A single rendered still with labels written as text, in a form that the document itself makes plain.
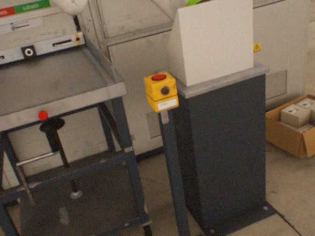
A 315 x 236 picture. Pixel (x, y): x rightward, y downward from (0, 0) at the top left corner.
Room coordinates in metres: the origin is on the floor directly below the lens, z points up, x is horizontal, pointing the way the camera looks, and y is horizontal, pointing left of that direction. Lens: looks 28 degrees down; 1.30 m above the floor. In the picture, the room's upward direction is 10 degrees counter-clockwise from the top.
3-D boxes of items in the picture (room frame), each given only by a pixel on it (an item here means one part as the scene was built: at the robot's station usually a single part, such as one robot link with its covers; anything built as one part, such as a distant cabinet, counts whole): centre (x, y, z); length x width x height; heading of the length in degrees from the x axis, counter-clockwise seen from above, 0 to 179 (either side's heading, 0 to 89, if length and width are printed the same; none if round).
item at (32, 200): (1.05, 0.44, 0.62); 0.17 x 0.03 x 0.30; 105
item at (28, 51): (1.63, 0.53, 0.90); 0.06 x 0.03 x 0.05; 105
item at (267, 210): (1.37, -0.27, 0.01); 0.44 x 0.37 x 0.02; 16
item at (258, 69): (1.37, -0.27, 0.74); 0.38 x 0.32 x 0.02; 106
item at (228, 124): (1.37, -0.27, 0.36); 0.36 x 0.30 x 0.73; 106
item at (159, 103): (1.00, -0.04, 0.85); 0.08 x 0.08 x 0.10; 15
